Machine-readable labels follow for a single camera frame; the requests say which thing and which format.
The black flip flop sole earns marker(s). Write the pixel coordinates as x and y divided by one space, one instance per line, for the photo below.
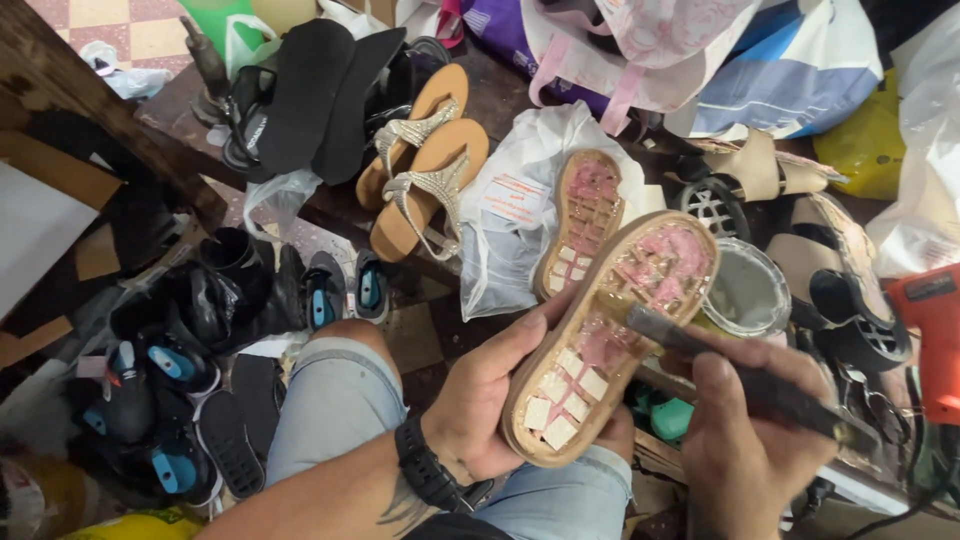
256 397
229 446

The tan shoe sole with pink glue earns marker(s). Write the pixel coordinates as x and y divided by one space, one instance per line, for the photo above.
607 337
581 217

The yellow container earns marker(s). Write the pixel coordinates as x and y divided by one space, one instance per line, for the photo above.
139 525

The dark glue brush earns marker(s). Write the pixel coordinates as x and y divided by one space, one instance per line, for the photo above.
750 382

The open glue can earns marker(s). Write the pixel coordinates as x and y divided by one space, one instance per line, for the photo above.
746 289

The crumpled clear plastic bag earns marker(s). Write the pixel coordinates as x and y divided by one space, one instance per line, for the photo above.
124 71

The white board with cardboard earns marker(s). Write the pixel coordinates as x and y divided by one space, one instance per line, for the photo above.
41 225

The person's denim shorts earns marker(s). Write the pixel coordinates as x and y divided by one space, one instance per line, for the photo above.
337 397

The pink and white bag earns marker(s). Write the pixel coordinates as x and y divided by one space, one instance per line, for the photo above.
660 45

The grey and blue child shoe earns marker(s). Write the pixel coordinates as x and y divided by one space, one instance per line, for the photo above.
324 289
370 285

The blue and white bag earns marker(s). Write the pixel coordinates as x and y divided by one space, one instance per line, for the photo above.
795 67

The teal plastic shoe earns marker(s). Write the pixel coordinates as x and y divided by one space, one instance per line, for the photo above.
666 414

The heap of black boots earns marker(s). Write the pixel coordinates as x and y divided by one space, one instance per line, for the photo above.
217 292

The heap of black and blue shoes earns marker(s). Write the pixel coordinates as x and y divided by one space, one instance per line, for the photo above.
142 420

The large clear plastic bag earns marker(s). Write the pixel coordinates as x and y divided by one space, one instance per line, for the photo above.
926 165

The yellow plastic bag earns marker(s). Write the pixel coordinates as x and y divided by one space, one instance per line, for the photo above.
866 146

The person's left hand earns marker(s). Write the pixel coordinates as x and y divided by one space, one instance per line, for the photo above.
472 405

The dark wooden bench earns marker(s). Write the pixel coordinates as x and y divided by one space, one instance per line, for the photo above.
90 97

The purple bag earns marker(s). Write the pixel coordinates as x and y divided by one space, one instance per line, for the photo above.
499 37

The small clear plastic bag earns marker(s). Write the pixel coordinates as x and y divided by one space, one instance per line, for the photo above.
279 199

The black shoe insole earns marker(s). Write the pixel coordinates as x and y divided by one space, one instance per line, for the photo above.
304 97
360 112

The black wrist watch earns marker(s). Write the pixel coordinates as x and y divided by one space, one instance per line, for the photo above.
431 469

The person's right hand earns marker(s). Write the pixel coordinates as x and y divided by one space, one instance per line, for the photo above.
742 457

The white plastic bag with label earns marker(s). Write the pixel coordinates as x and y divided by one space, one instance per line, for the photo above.
502 255

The metal pliers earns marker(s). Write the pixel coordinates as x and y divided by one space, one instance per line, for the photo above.
874 401

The beige wedge sandal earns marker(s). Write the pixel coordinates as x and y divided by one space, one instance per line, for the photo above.
757 169
840 270

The orange heat gun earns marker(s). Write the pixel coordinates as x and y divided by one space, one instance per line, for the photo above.
930 337

